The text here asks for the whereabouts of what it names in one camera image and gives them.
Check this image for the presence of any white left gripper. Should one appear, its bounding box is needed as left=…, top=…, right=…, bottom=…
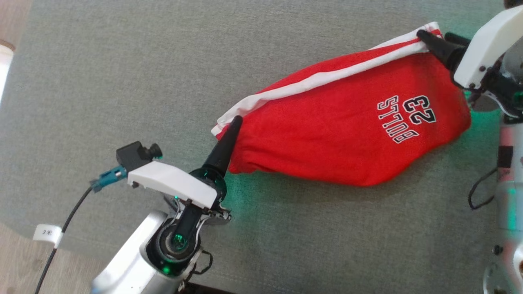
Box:
left=127, top=116, right=244, bottom=209

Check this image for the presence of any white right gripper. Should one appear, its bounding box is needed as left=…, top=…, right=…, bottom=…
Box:
left=416, top=6, right=523, bottom=89

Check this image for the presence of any red and white basketball jersey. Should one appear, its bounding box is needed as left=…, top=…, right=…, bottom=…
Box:
left=211, top=21, right=473, bottom=188

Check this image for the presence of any grey fabric sofa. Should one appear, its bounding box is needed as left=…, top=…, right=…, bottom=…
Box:
left=0, top=0, right=523, bottom=294

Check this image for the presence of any white round object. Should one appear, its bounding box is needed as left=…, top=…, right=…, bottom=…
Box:
left=0, top=40, right=16, bottom=105

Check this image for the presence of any blue left camera connector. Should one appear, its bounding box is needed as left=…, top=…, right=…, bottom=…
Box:
left=90, top=165, right=127, bottom=193

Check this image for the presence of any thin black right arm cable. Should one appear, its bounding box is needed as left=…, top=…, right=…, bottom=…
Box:
left=467, top=167, right=500, bottom=211

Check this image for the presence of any white cable label tag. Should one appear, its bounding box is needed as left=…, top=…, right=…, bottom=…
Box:
left=32, top=223, right=64, bottom=248

